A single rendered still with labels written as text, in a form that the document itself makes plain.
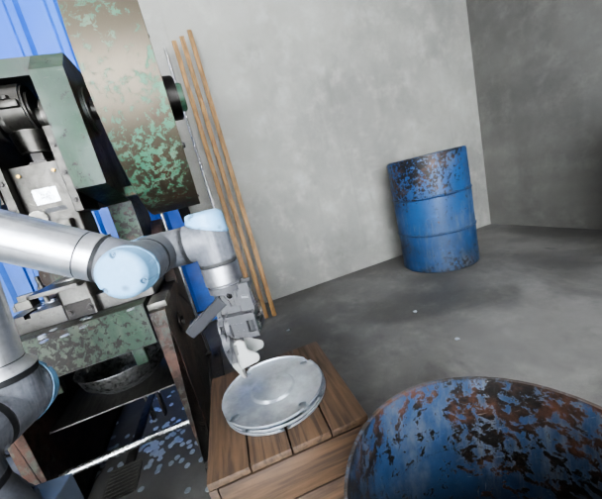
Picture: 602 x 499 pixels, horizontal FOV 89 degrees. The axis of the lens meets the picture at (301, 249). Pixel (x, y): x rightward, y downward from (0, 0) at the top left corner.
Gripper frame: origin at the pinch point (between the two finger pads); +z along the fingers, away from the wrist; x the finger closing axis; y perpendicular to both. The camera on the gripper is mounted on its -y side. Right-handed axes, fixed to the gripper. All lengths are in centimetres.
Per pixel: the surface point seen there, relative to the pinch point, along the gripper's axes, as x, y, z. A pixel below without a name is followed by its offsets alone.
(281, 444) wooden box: -2.2, 4.2, 19.2
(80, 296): 32, -59, -18
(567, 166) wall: 206, 226, 4
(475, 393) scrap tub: -8.1, 45.4, 9.7
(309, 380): 15.9, 10.8, 17.4
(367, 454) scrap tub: -16.2, 23.3, 10.7
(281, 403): 8.7, 3.5, 17.3
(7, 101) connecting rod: 39, -62, -82
